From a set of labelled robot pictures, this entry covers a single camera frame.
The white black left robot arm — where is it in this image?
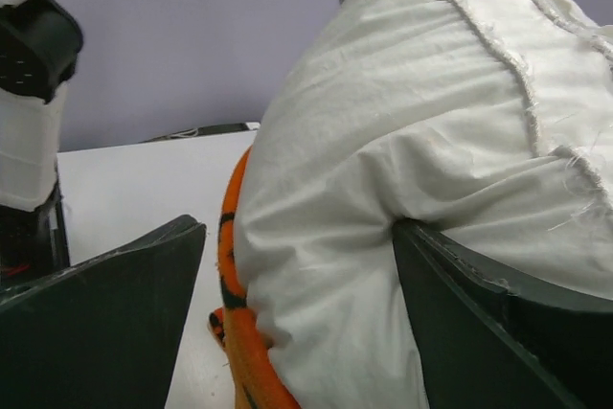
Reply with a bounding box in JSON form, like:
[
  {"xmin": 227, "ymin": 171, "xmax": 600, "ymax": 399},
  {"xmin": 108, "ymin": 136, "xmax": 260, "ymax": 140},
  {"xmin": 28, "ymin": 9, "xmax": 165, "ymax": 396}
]
[{"xmin": 1, "ymin": 0, "xmax": 340, "ymax": 287}]

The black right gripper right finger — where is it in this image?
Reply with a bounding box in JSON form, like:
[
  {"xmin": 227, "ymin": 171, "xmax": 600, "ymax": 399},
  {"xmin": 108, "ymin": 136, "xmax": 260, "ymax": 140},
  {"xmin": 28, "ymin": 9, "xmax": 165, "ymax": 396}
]
[{"xmin": 393, "ymin": 219, "xmax": 612, "ymax": 409}]

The orange patterned plush pillowcase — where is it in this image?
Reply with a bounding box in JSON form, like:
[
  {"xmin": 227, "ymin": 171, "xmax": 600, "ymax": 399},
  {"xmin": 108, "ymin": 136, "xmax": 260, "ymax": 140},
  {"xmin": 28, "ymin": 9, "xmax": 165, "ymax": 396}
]
[{"xmin": 209, "ymin": 151, "xmax": 299, "ymax": 409}]

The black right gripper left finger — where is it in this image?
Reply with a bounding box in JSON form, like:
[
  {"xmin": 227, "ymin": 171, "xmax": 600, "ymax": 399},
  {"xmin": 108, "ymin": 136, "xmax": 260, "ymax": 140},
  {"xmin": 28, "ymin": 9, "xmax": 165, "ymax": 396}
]
[{"xmin": 1, "ymin": 215, "xmax": 207, "ymax": 408}]

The white pillow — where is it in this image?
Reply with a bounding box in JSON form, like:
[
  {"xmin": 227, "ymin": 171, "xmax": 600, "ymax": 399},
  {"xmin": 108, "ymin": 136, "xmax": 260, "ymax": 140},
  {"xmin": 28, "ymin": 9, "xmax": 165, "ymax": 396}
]
[{"xmin": 234, "ymin": 0, "xmax": 612, "ymax": 408}]

